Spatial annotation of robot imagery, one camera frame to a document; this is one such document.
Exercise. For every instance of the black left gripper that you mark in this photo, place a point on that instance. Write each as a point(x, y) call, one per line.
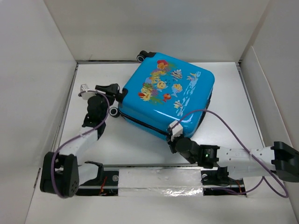
point(111, 92)

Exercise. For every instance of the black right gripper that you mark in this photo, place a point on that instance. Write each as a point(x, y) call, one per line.
point(173, 149)

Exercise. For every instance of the blue hard-shell suitcase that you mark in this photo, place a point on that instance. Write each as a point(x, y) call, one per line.
point(164, 90)

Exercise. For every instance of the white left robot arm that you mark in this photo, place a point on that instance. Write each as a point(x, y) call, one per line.
point(74, 151)

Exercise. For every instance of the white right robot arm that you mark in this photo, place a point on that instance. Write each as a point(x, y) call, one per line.
point(279, 159)

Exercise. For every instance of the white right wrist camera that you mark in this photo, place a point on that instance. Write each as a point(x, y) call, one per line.
point(175, 130)

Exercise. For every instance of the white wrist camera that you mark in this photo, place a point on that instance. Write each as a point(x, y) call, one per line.
point(85, 92)
point(175, 130)

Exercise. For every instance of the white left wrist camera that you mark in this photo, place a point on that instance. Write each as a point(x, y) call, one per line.
point(85, 92)

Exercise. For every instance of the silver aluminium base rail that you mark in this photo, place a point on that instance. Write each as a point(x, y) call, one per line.
point(164, 182)

